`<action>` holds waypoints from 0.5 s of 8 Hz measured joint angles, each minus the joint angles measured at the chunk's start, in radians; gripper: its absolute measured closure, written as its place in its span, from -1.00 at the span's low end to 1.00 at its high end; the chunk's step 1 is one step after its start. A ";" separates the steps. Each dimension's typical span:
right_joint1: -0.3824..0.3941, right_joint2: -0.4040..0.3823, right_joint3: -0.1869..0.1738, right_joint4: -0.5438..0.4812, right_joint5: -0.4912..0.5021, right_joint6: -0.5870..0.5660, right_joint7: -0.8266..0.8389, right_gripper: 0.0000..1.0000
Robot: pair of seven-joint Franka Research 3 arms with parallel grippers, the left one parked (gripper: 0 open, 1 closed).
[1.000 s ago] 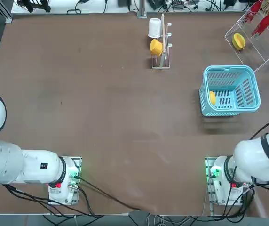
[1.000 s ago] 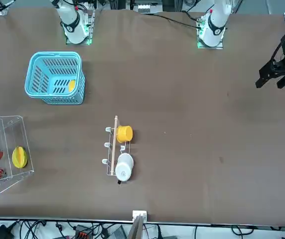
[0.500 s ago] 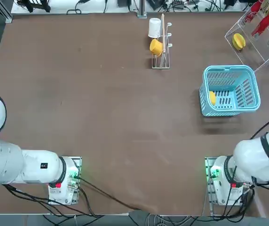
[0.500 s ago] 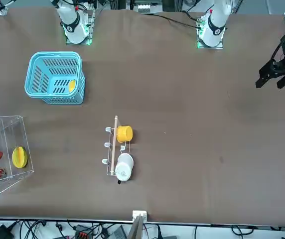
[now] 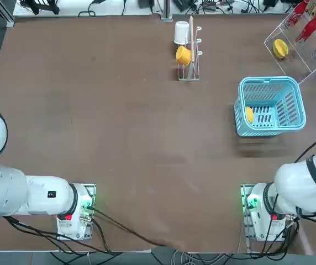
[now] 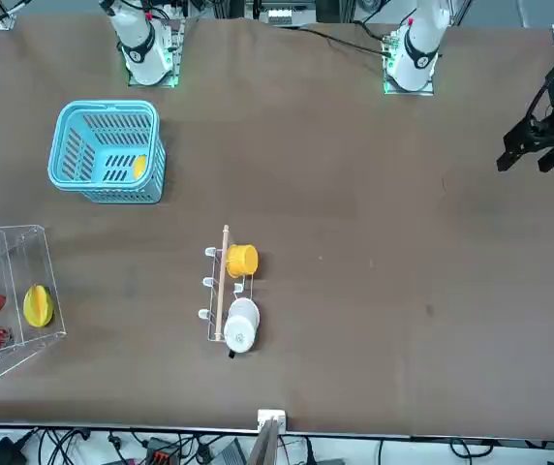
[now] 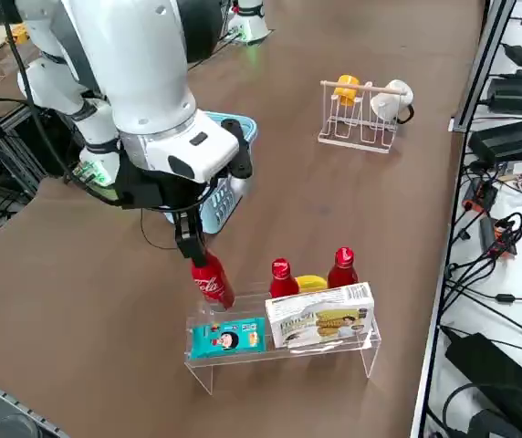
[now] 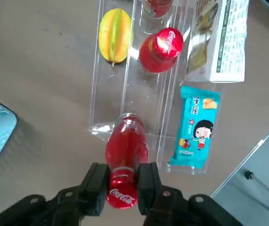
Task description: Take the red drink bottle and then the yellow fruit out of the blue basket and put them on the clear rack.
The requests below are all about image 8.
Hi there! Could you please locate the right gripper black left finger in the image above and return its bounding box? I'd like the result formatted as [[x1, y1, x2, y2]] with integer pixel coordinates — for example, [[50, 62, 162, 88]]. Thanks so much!
[[0, 162, 111, 226]]

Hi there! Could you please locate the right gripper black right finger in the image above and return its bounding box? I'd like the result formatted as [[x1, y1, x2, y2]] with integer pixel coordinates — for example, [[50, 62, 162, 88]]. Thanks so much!
[[136, 161, 243, 226]]

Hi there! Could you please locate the red drink bottle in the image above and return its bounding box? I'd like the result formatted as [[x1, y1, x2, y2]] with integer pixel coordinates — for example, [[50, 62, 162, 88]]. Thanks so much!
[[141, 0, 174, 18], [138, 27, 184, 73], [105, 112, 150, 210]]

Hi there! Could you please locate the clear acrylic tiered rack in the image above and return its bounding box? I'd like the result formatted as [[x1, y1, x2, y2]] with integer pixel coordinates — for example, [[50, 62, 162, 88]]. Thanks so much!
[[88, 0, 222, 176]]

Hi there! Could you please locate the teal cartoon snack packet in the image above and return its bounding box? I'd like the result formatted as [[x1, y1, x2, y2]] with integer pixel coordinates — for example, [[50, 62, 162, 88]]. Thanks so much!
[[169, 85, 221, 169]]

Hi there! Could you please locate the metal tripod stand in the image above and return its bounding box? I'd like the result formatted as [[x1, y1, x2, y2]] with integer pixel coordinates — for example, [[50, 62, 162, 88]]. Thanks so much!
[[244, 169, 269, 223]]

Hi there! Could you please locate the white printed snack packet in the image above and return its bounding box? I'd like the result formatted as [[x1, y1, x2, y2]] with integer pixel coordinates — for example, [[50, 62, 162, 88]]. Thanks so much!
[[186, 0, 250, 83]]

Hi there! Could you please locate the yellow green starfruit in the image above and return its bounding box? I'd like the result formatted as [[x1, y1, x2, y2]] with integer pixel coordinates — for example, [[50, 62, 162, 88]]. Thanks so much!
[[98, 8, 134, 68]]

